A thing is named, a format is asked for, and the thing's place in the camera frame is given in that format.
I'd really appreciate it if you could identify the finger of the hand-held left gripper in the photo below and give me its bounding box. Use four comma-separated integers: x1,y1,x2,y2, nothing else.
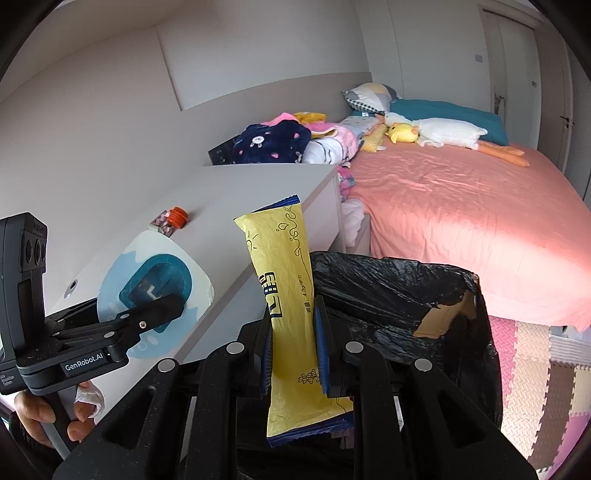
44,298,100,328
53,294,185,365

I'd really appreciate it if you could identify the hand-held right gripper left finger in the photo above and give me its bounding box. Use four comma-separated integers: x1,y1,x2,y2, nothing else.
53,307,278,480

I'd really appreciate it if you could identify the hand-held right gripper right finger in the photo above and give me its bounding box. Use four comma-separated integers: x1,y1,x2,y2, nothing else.
311,298,539,480

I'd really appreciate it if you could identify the white blue round pouch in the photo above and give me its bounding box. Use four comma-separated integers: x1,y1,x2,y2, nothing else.
97,229,216,361

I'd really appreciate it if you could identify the trash bin with black bag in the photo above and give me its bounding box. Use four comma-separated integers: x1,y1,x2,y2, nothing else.
235,251,504,480

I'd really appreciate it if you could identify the yellow snack packet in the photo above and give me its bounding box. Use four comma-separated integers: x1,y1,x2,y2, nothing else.
233,195,355,449

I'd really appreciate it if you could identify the person's left hand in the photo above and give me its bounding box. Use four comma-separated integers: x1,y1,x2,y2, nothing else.
13,383,106,448

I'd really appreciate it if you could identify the pink patterned packet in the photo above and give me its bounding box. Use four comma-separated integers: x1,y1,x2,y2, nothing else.
148,210,174,236

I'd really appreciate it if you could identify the white cloth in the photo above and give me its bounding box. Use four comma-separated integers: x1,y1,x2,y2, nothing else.
342,198,370,250

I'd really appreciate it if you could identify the white cabinet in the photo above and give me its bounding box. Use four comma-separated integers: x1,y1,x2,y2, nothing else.
0,164,345,462

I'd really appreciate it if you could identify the pink floral cloth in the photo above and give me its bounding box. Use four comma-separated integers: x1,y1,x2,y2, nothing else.
336,165,356,201

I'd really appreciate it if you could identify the bed with pink sheet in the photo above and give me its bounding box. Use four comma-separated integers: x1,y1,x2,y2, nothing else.
342,148,591,330

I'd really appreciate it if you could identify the white pink printed blanket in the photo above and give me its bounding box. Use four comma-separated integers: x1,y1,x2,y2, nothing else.
302,127,363,164

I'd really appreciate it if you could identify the navy fleece garment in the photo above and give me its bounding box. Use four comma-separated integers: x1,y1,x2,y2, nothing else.
231,119,312,164

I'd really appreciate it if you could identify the foam floor mat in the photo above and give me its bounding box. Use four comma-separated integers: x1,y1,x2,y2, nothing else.
487,316,591,472

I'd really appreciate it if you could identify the yellow patterned cushion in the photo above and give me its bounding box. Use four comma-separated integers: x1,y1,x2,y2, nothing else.
360,121,387,153

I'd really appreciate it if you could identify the light printed pillow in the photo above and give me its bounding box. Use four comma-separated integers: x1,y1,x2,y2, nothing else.
339,115,384,139

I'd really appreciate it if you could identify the yellow duck plush toy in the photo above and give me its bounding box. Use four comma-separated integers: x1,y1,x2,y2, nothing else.
385,122,421,145

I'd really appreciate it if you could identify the white goose plush toy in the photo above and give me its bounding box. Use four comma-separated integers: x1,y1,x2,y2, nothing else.
383,112,532,168

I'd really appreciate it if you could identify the patchwork pillow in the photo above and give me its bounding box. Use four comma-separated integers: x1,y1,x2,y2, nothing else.
342,83,402,114

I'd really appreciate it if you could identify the teal pillow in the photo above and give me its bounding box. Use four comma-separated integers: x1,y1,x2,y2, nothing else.
390,99,509,146

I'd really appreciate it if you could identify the white door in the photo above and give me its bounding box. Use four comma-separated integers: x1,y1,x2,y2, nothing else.
480,4,543,148

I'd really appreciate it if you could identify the white wardrobe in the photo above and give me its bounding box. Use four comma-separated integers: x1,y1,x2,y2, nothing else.
540,46,591,185

